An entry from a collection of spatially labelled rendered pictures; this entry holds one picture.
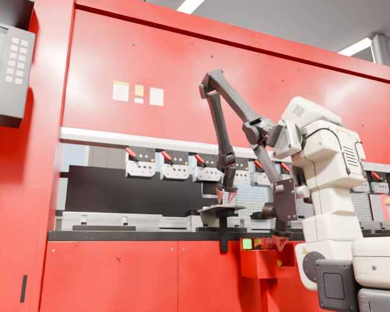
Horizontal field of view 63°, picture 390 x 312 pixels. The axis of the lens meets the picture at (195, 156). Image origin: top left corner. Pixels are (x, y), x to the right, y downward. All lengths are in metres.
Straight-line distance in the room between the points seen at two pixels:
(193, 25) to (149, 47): 0.37
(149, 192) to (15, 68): 1.30
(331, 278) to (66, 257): 1.07
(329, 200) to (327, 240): 0.15
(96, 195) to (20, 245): 0.89
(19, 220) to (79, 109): 0.66
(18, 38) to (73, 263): 0.94
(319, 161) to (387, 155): 1.67
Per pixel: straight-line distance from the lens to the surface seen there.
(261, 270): 1.53
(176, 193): 2.37
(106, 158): 4.45
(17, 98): 1.33
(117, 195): 2.27
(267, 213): 1.63
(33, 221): 1.48
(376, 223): 2.67
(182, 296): 1.68
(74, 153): 4.30
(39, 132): 1.56
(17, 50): 1.41
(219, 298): 1.76
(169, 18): 2.25
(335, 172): 1.24
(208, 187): 1.91
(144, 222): 1.74
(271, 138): 1.18
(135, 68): 2.00
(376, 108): 3.02
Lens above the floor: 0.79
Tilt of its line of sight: 16 degrees up
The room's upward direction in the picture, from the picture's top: 1 degrees counter-clockwise
